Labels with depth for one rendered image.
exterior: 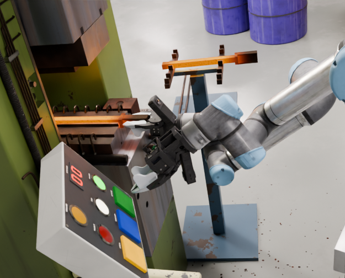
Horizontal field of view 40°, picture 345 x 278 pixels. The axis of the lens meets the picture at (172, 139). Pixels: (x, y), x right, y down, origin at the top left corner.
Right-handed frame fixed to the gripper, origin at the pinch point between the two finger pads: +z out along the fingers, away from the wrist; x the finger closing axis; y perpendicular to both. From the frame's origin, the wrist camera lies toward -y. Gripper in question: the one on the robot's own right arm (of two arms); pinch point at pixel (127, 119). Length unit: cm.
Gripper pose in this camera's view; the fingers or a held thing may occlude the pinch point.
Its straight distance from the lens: 169.3
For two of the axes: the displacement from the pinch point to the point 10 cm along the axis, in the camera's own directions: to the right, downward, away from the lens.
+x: 2.3, -5.6, 7.9
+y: 1.6, 8.3, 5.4
